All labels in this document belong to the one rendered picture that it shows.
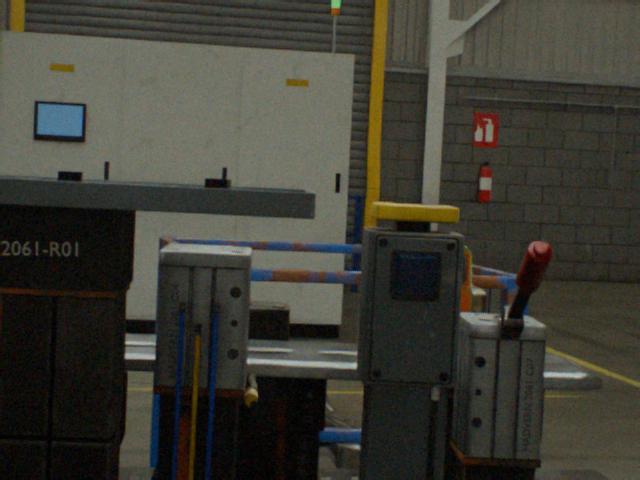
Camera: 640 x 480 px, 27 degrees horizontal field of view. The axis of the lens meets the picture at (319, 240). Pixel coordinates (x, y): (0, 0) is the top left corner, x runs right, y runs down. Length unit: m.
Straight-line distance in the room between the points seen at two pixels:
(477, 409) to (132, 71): 8.12
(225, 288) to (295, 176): 8.20
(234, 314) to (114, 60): 8.09
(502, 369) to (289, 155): 8.19
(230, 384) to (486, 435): 0.22
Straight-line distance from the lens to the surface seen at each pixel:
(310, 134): 9.33
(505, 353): 1.15
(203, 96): 9.22
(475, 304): 1.48
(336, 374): 1.25
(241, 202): 0.92
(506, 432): 1.16
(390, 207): 0.97
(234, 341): 1.12
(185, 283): 1.12
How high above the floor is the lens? 1.18
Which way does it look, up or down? 3 degrees down
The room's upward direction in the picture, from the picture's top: 3 degrees clockwise
